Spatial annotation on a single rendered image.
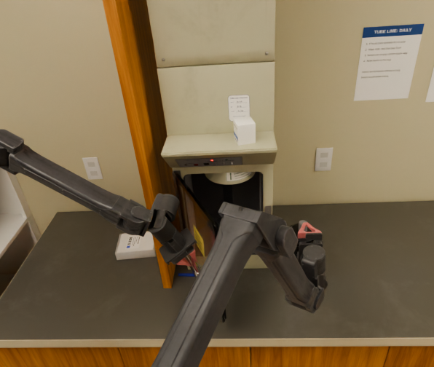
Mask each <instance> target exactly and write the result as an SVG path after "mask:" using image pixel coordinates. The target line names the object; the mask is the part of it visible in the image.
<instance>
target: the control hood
mask: <svg viewBox="0 0 434 367"><path fill-rule="evenodd" d="M276 155H277V144H276V140H275V134H274V132H273V131H264V132H256V142H255V143H250V144H245V145H240V146H238V144H237V142H236V140H235V139H234V133H216V134H199V135H168V136H167V138H166V141H165V144H164V146H163V149H162V153H161V156H162V158H163V159H164V160H165V161H166V163H168V165H169V166H170V167H180V166H179V165H178V163H177V162H176V161H175V159H201V158H219V157H242V165H265V164H273V163H274V162H275V157H276Z"/></svg>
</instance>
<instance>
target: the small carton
mask: <svg viewBox="0 0 434 367"><path fill-rule="evenodd" d="M233 122H234V139H235V140H236V142H237V144H238V146H240V145H245V144H250V143H255V142H256V123H255V122H254V121H253V120H252V118H251V117H243V118H237V119H233Z"/></svg>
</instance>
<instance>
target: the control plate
mask: <svg viewBox="0 0 434 367"><path fill-rule="evenodd" d="M212 159H213V161H211V160H212ZM225 159H228V160H225ZM175 161H176V162H177V163H178V165H179V166H180V167H201V166H220V165H223V163H225V164H224V165H232V164H233V165H242V157H219V158H201V159H175ZM231 162H233V163H232V164H231ZM204 163H209V165H204ZM214 163H217V164H216V165H215V164H214ZM194 164H198V166H194Z"/></svg>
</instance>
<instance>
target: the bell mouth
mask: <svg viewBox="0 0 434 367"><path fill-rule="evenodd" d="M254 174H255V172H238V173H205V176H206V177H207V178H208V179H209V180H210V181H212V182H214V183H217V184H224V185H232V184H240V183H242V182H245V181H247V180H249V179H250V178H252V177H253V176H254Z"/></svg>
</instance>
